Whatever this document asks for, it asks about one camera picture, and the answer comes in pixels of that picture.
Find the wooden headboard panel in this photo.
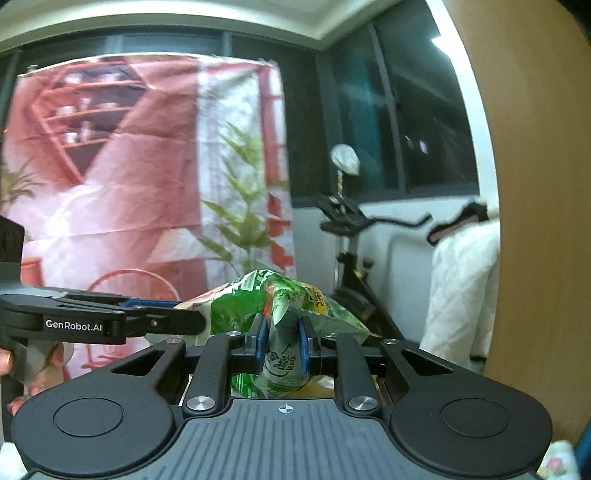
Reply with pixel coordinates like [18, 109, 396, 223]
[447, 1, 590, 442]

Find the green chip bag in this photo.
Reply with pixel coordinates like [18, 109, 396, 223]
[176, 269, 378, 398]

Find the person's left hand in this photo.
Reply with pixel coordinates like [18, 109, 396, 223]
[1, 342, 74, 416]

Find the red printed backdrop cloth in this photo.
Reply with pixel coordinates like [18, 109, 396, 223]
[0, 52, 297, 384]

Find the checkered lucky tablecloth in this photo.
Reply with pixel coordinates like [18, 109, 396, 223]
[0, 440, 583, 480]

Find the black exercise bike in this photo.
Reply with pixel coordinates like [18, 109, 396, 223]
[314, 143, 433, 340]

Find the white quilted jacket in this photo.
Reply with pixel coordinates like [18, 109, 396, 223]
[420, 202, 501, 373]

